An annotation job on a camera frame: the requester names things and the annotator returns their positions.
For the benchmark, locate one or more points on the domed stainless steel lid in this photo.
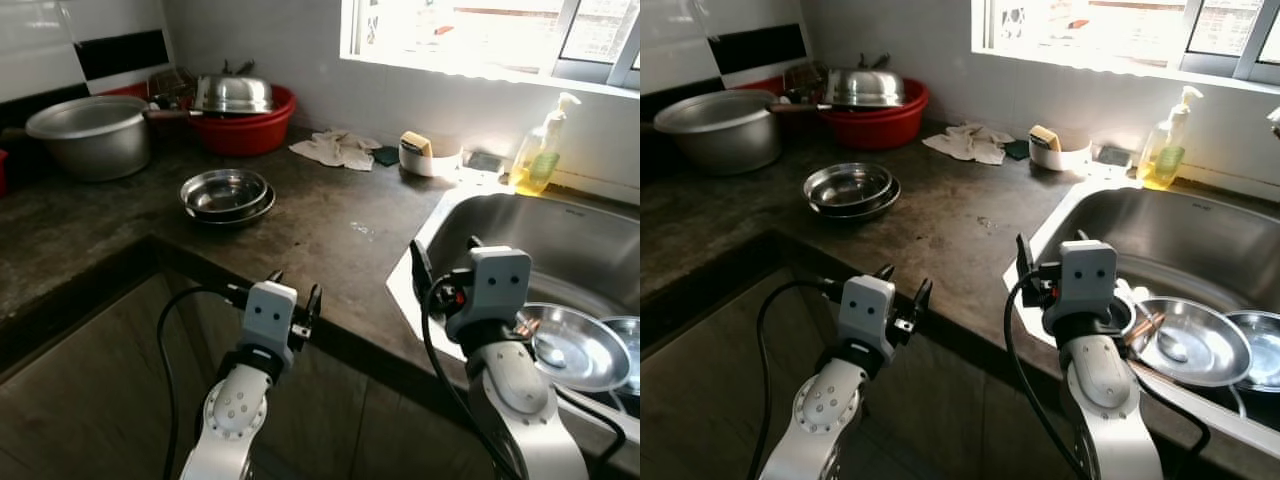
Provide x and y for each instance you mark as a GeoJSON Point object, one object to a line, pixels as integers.
{"type": "Point", "coordinates": [235, 95]}
{"type": "Point", "coordinates": [865, 90]}

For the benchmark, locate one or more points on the grey window frame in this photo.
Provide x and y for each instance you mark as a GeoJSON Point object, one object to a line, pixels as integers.
{"type": "Point", "coordinates": [1220, 60]}
{"type": "Point", "coordinates": [590, 65]}

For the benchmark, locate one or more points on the dark green scrub pad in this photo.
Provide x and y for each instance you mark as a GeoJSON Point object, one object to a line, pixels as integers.
{"type": "Point", "coordinates": [1017, 150]}
{"type": "Point", "coordinates": [386, 157]}

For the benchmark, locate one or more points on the large aluminium pot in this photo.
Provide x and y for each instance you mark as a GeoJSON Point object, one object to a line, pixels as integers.
{"type": "Point", "coordinates": [725, 140]}
{"type": "Point", "coordinates": [95, 145]}

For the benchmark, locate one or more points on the crumpled white cloth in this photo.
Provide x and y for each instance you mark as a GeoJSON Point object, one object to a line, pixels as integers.
{"type": "Point", "coordinates": [335, 150]}
{"type": "Point", "coordinates": [968, 145]}

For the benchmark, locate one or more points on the steel spoon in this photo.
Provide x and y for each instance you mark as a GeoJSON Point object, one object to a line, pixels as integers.
{"type": "Point", "coordinates": [1172, 346]}
{"type": "Point", "coordinates": [552, 350]}

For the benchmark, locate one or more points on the yellow dish soap pump bottle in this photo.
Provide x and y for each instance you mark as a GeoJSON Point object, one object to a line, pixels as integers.
{"type": "Point", "coordinates": [1165, 155]}
{"type": "Point", "coordinates": [540, 160]}

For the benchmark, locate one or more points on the stainless steel double sink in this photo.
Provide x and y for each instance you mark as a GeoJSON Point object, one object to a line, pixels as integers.
{"type": "Point", "coordinates": [560, 240]}
{"type": "Point", "coordinates": [1180, 235]}

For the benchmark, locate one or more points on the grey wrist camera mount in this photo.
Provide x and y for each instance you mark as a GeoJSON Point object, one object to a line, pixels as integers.
{"type": "Point", "coordinates": [866, 308]}
{"type": "Point", "coordinates": [490, 290]}
{"type": "Point", "coordinates": [1080, 282]}
{"type": "Point", "coordinates": [270, 315]}

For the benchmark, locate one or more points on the red plastic basin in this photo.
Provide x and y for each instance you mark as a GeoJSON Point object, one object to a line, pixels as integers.
{"type": "Point", "coordinates": [250, 135]}
{"type": "Point", "coordinates": [880, 128]}

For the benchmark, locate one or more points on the red plastic container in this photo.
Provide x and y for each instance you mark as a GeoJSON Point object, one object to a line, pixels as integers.
{"type": "Point", "coordinates": [125, 90]}
{"type": "Point", "coordinates": [765, 84]}

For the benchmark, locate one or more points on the yellow dish sponge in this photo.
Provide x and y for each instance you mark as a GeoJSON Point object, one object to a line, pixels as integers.
{"type": "Point", "coordinates": [1045, 137]}
{"type": "Point", "coordinates": [415, 144]}

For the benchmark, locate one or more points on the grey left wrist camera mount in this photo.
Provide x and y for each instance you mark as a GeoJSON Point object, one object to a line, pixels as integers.
{"type": "Point", "coordinates": [270, 315]}
{"type": "Point", "coordinates": [866, 308]}

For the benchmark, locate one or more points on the wide flat steel plate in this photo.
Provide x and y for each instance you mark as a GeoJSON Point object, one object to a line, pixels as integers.
{"type": "Point", "coordinates": [595, 350]}
{"type": "Point", "coordinates": [1215, 345]}

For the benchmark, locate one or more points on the white ceramic bowl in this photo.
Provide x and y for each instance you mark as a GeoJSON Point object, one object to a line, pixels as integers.
{"type": "Point", "coordinates": [440, 163]}
{"type": "Point", "coordinates": [1070, 157]}

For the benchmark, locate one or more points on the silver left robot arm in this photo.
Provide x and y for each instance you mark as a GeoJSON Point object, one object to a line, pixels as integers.
{"type": "Point", "coordinates": [232, 420]}
{"type": "Point", "coordinates": [825, 415]}

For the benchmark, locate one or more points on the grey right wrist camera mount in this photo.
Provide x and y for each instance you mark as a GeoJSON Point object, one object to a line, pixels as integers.
{"type": "Point", "coordinates": [1080, 282]}
{"type": "Point", "coordinates": [490, 290]}

